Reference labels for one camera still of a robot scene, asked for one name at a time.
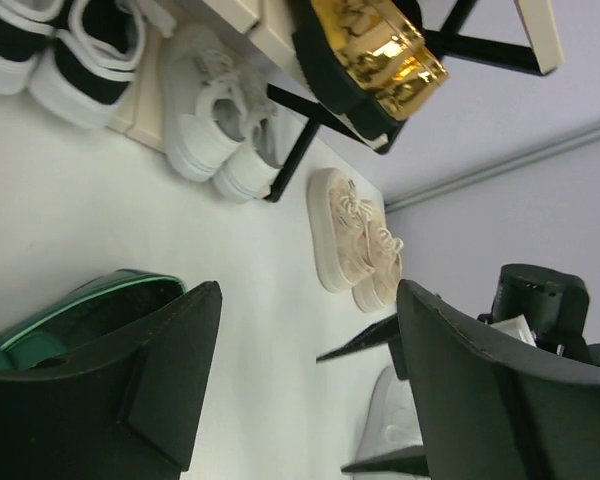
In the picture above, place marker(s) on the beige black-framed shoe shelf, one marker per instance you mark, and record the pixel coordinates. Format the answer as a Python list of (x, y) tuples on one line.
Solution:
[(524, 59)]

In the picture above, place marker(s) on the beige sneaker left one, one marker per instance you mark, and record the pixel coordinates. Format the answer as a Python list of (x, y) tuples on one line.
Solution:
[(341, 232)]

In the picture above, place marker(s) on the beige sneaker one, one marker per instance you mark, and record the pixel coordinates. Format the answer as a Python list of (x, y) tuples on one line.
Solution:
[(341, 232), (380, 289)]

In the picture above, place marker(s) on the white chunky sneaker left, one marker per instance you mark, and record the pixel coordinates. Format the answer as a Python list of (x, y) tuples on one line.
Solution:
[(392, 421)]

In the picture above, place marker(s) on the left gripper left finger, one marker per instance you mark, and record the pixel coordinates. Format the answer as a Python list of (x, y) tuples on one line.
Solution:
[(124, 406)]

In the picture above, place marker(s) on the white sneaker one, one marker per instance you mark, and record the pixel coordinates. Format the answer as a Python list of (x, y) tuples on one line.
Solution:
[(204, 106), (251, 170)]

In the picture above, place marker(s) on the green pointed shoe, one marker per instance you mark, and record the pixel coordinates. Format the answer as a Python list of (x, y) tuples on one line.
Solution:
[(93, 310)]

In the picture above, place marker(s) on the black white sneaker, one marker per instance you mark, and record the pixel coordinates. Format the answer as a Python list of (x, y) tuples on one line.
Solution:
[(26, 26), (91, 61)]

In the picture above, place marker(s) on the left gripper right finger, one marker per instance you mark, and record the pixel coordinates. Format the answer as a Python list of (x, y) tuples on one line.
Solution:
[(491, 406)]

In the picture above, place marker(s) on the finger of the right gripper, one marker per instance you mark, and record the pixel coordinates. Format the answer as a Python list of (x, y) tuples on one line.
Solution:
[(384, 332), (408, 460)]

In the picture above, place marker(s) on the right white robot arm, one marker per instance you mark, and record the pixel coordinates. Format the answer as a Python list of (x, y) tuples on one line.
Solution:
[(541, 307)]

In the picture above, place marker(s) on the beige sneaker right one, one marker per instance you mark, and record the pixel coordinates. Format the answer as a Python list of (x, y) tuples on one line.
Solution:
[(380, 289)]

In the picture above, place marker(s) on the gold loafer one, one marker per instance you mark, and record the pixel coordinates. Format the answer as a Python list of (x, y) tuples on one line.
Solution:
[(365, 60)]

